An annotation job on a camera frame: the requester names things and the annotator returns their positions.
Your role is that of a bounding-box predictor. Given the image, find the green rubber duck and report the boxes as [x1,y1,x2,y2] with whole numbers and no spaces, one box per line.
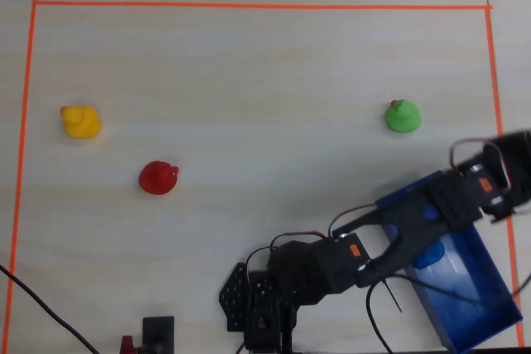
[384,99,422,134]

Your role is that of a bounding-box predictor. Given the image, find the red rubber duck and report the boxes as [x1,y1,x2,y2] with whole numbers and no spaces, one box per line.
[138,160,180,196]

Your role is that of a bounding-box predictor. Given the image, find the blue plastic box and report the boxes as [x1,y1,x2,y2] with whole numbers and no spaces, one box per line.
[375,169,524,353]

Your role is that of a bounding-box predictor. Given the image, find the black camera stand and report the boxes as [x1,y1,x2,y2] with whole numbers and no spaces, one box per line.
[140,315,176,354]

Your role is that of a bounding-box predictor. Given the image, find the blue rubber duck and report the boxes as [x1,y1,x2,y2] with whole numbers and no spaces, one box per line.
[412,203,447,270]

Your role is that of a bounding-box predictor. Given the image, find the long black cable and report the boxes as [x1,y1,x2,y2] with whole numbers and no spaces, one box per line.
[0,263,101,354]

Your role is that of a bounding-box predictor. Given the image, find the orange tape strip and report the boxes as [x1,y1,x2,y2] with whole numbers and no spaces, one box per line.
[32,0,494,11]
[2,0,38,354]
[484,5,526,349]

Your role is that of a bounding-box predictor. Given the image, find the yellow rubber duck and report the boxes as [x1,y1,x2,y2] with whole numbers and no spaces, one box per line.
[60,104,102,139]

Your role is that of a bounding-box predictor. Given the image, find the black camera cable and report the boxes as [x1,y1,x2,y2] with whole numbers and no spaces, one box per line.
[364,270,531,354]

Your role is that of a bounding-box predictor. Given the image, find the red clamp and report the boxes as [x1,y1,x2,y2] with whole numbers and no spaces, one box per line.
[119,334,139,354]

